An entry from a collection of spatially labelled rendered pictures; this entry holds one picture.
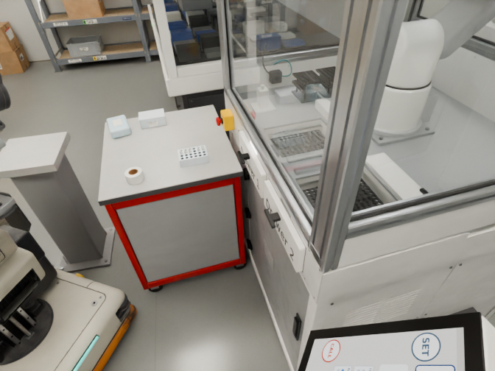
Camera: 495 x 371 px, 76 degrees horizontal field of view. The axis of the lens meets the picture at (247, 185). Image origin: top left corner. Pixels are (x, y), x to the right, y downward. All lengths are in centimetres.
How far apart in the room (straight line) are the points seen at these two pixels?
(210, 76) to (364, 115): 143
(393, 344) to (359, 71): 40
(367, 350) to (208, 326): 127
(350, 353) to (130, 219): 108
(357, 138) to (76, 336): 139
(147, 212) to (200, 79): 82
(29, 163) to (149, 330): 98
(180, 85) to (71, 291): 117
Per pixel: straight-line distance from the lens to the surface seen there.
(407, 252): 91
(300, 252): 86
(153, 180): 136
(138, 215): 143
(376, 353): 57
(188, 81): 186
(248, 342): 173
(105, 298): 166
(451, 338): 52
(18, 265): 122
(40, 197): 186
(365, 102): 51
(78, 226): 197
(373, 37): 47
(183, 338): 177
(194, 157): 138
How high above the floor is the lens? 160
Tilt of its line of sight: 42 degrees down
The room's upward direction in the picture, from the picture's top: 3 degrees counter-clockwise
